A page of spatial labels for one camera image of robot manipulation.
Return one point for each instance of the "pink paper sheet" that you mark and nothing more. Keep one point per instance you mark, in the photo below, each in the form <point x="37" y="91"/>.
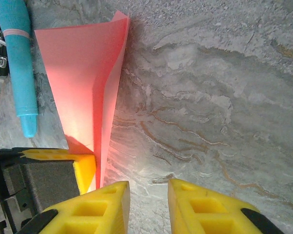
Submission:
<point x="75" y="73"/>

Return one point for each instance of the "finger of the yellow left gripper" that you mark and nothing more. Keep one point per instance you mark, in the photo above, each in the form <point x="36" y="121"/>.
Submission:
<point x="85" y="170"/>

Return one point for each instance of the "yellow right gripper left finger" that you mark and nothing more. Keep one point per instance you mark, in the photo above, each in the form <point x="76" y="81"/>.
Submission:
<point x="92" y="212"/>

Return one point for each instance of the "teal cylinder with pink band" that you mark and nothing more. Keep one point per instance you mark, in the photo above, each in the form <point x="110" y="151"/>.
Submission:
<point x="19" y="73"/>

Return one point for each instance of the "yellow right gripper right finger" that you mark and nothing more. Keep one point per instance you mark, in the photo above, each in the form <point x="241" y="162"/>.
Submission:
<point x="210" y="212"/>

